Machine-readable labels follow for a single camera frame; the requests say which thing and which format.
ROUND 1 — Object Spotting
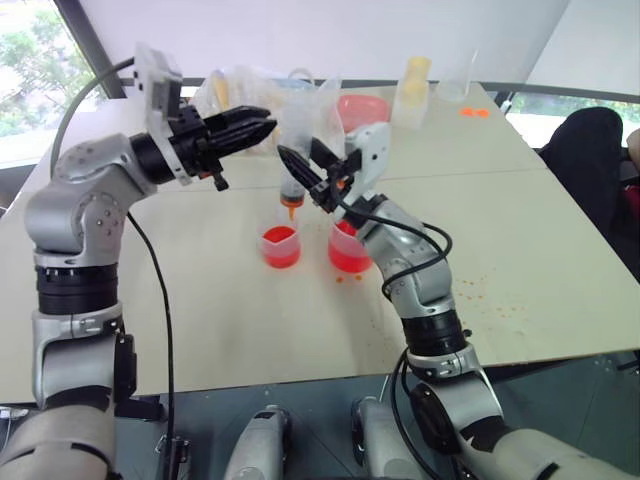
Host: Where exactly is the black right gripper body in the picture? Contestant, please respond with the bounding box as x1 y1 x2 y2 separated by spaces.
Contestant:
307 147 364 217

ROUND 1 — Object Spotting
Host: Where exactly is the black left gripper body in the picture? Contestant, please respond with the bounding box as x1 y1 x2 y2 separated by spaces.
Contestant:
167 106 231 194

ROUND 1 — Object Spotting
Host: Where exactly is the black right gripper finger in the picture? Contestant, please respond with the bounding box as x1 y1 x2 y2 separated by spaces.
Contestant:
309 137 347 175
276 144 322 195

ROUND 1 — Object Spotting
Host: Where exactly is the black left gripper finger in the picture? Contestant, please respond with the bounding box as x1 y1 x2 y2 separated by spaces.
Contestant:
206 118 278 157
201 105 272 133

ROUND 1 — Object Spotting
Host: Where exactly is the clear syringe with orange tip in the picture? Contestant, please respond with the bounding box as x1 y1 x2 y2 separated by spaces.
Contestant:
276 67 317 224

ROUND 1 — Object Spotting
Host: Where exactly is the clear cup with red liquid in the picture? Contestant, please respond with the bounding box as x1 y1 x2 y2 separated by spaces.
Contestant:
327 219 374 276
258 224 303 271

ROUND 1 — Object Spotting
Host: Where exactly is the crumpled clear plastic bag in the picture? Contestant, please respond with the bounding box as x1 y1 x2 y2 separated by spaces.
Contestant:
192 64 347 157

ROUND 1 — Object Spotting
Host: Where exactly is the pink plastic bowl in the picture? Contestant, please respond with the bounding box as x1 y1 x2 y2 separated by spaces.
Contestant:
335 94 392 134

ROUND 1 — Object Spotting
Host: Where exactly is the pale yellow plastic container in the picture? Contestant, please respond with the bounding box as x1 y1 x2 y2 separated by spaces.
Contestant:
392 55 434 132

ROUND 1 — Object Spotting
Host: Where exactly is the clear measuring beaker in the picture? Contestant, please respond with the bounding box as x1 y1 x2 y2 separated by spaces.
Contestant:
437 47 482 104

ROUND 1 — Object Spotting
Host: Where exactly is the grey robot leg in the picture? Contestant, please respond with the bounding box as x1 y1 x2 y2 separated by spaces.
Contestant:
349 396 427 480
222 403 294 480

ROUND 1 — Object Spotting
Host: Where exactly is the black chair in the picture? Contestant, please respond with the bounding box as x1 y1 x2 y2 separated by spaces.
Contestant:
539 107 640 282

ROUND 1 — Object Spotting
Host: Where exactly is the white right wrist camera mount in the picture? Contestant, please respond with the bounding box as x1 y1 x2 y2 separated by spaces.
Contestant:
333 121 392 224

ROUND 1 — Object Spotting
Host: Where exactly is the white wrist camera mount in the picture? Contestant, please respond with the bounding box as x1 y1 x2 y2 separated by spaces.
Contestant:
130 42 194 187
333 121 392 224

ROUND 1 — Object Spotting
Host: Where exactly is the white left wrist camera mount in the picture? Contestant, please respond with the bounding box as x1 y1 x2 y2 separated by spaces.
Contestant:
130 42 194 187

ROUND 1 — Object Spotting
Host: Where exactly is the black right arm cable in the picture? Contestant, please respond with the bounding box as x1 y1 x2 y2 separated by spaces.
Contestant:
332 190 455 480

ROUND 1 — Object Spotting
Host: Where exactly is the dark window frame post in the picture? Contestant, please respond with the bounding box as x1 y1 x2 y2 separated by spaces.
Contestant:
52 0 127 101

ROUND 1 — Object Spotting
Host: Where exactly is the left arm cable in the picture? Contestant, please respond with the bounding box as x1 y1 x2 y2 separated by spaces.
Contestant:
49 55 177 480

